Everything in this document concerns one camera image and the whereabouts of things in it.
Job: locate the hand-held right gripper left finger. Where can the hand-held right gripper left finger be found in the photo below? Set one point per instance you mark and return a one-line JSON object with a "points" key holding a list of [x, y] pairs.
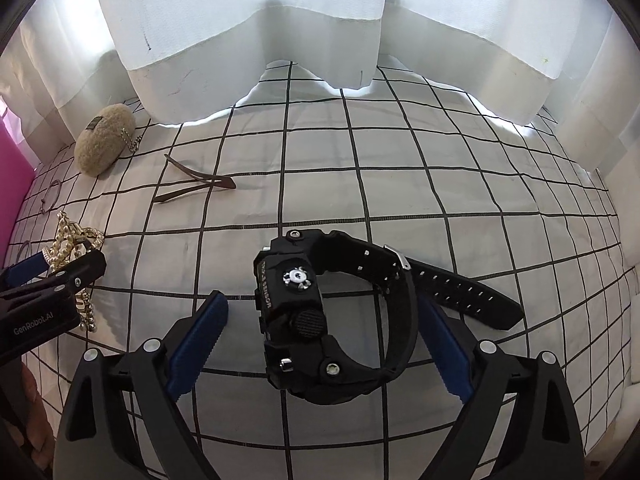
{"points": [[197, 347]]}

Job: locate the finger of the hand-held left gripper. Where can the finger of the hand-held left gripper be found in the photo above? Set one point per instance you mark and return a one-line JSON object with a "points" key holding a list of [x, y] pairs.
{"points": [[25, 266], [75, 271]]}

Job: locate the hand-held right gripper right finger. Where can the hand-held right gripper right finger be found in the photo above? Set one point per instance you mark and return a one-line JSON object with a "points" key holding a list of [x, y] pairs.
{"points": [[445, 355]]}

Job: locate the pink plastic basin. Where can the pink plastic basin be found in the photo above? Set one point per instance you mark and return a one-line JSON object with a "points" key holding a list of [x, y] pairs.
{"points": [[12, 175]]}

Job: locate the black digital wristwatch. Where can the black digital wristwatch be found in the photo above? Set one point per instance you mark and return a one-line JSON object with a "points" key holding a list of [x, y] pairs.
{"points": [[295, 320]]}

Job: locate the silver hoop bangle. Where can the silver hoop bangle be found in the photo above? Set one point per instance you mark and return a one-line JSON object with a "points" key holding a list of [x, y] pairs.
{"points": [[44, 204]]}

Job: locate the beige plush ball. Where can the beige plush ball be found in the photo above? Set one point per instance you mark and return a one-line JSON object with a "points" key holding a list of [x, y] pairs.
{"points": [[102, 137]]}

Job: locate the white curtain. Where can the white curtain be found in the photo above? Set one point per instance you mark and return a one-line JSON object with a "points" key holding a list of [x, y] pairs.
{"points": [[240, 20]]}

